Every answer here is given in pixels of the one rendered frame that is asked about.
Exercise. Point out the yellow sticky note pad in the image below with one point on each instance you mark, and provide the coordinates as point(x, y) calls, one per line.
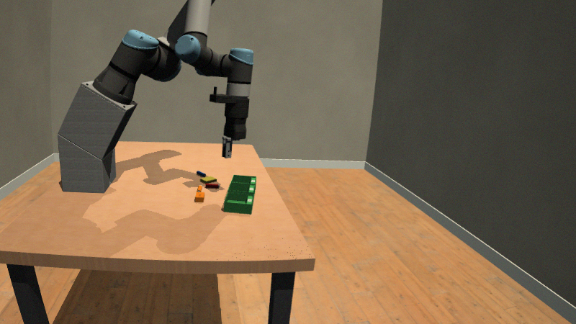
point(208, 179)

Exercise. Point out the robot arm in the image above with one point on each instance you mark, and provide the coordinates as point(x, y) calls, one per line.
point(160, 59)

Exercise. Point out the green tray with three compartments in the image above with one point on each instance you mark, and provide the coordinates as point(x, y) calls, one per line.
point(234, 199)

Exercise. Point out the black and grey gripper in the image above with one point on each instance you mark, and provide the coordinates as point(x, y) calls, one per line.
point(236, 111)

